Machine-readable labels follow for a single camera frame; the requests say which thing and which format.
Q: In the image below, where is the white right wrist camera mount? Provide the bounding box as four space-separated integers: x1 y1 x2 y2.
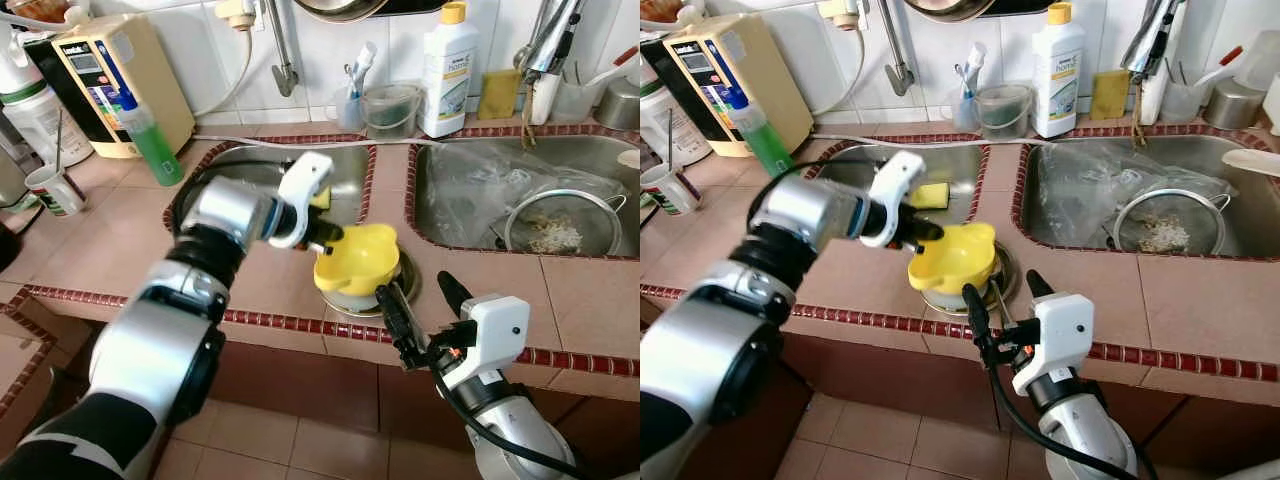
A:
440 293 531 391
1012 292 1094 396

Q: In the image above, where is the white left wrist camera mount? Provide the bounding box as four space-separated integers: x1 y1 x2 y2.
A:
268 152 336 251
858 150 926 249

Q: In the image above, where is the mustard yellow scouring pad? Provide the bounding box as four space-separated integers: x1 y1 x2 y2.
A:
1090 70 1131 121
478 70 523 121

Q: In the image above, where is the beige wall plug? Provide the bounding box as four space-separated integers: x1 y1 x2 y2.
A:
215 0 259 29
818 0 869 29

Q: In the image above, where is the steel cup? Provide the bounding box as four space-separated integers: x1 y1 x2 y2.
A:
595 75 641 131
1203 78 1269 131

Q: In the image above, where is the translucent plastic jug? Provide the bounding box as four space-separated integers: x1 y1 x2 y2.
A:
1235 30 1280 93

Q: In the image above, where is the small steel sink basin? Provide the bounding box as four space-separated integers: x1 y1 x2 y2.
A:
805 135 986 226
165 135 379 236

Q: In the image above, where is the clear toothbrush cup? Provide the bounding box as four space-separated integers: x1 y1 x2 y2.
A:
950 88 981 133
335 85 366 131

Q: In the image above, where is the beige purifier cord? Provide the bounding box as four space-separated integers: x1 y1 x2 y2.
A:
190 20 256 119
805 20 866 119

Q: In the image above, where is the clear plastic tumbler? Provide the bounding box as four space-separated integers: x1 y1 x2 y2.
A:
550 70 601 123
1160 72 1211 123

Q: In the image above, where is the chrome pull-out faucet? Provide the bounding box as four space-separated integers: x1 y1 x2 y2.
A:
513 0 586 76
1120 0 1191 79

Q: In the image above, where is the green dish soap bottle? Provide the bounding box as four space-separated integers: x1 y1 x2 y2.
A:
725 88 796 181
115 88 186 188

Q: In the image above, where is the large steel sink basin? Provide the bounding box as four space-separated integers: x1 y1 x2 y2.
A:
1012 130 1280 263
405 125 641 261

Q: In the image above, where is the clear plastic bag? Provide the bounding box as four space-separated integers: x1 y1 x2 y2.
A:
1035 140 1236 251
430 140 626 251

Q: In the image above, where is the round steel plate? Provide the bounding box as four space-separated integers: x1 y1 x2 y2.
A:
920 240 1019 316
320 245 421 319

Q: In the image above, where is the yellow plastic bowl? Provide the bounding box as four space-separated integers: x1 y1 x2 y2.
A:
907 222 999 296
313 223 401 298

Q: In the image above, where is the large white plastic jar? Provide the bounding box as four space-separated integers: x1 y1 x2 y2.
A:
640 80 713 166
0 85 93 166

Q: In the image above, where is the clear plastic bucket container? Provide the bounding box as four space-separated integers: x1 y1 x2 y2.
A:
362 83 423 141
975 83 1033 141

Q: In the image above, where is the white printed mug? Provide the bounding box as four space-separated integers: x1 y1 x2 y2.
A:
25 165 86 218
640 162 701 216

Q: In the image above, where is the white ladle red tip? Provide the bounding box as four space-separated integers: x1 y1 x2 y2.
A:
585 48 641 86
1190 45 1246 89

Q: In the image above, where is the white detergent bottle yellow cap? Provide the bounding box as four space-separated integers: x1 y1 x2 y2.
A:
418 2 481 139
1030 2 1086 139

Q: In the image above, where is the round metal strainer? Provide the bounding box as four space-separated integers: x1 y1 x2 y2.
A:
503 188 629 256
1112 188 1231 256

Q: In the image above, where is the red-brown base cabinet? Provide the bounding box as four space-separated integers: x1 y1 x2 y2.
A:
205 335 641 476
790 335 1280 471

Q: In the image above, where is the white bottle green cap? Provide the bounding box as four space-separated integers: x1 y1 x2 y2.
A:
528 0 563 126
1140 0 1171 126

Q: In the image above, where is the beige water purifier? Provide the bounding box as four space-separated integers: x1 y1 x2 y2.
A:
640 25 816 159
25 12 196 159

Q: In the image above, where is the chrome wall tap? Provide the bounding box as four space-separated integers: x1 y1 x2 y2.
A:
262 0 299 98
878 0 913 96

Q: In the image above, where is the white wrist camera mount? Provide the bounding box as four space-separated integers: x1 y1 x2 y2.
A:
1012 292 1094 396
440 293 531 391
858 150 926 249
268 152 336 251

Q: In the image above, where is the hanging steel wok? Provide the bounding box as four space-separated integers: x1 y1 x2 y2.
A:
905 0 1011 23
290 0 391 23

